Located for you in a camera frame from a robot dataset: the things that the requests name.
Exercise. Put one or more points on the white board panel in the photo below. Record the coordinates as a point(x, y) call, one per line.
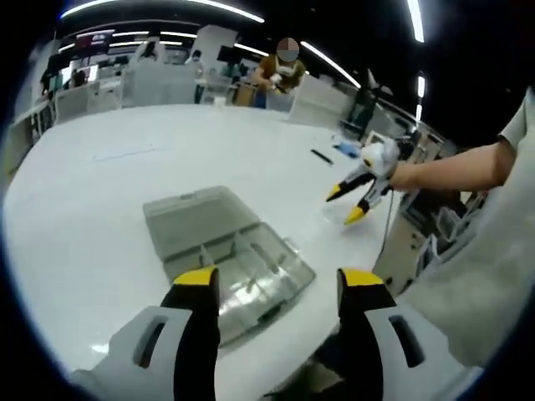
point(322, 102)

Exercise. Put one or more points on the blue cloth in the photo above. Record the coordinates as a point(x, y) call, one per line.
point(347, 149)

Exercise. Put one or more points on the translucent white partition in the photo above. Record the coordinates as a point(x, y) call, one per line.
point(161, 87)

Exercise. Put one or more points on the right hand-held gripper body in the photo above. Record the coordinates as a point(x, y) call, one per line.
point(380, 160)

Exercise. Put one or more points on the white robot figure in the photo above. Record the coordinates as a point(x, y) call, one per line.
point(148, 51)

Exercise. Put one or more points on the black pen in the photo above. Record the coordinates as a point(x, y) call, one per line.
point(322, 157)

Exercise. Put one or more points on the transparent grey guide fixture box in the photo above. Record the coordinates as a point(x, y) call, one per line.
point(196, 217)

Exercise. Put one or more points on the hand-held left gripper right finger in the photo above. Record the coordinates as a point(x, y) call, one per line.
point(397, 355)

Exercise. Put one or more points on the red display screen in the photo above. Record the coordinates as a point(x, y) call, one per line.
point(94, 42)

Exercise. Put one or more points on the person's grey shirt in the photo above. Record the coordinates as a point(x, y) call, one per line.
point(480, 271)

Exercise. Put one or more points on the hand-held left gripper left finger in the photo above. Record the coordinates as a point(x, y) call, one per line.
point(159, 355)

